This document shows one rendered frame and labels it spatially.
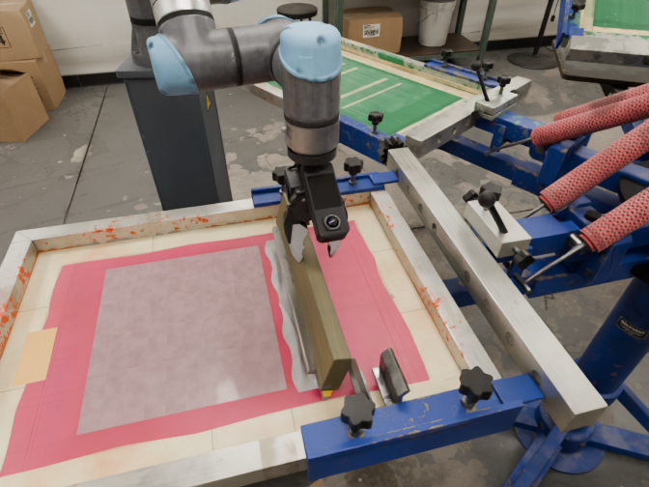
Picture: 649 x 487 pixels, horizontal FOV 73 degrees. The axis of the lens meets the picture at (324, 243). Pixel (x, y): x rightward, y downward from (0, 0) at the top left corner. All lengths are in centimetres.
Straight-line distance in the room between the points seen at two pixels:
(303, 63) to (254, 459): 49
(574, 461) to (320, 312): 137
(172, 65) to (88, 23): 395
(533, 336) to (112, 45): 427
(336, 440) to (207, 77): 50
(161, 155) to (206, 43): 66
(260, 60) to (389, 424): 51
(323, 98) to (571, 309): 193
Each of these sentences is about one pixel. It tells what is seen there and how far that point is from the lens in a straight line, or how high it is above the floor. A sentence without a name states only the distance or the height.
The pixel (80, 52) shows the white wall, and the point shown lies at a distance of 465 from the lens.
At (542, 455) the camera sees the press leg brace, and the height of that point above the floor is 19.
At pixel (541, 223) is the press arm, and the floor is 104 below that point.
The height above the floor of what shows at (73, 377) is 96.
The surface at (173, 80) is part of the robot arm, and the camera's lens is 63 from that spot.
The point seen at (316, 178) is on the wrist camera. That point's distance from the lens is 63.
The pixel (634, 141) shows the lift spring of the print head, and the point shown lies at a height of 117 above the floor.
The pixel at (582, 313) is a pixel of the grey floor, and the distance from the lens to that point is 235.
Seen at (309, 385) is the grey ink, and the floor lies 96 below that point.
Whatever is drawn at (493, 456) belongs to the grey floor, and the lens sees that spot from 180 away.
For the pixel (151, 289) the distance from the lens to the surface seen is 89.
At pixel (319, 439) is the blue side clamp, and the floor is 100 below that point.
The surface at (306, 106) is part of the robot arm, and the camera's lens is 57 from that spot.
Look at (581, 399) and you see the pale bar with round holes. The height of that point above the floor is 104.
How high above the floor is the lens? 157
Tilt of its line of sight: 41 degrees down
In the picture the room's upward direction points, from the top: straight up
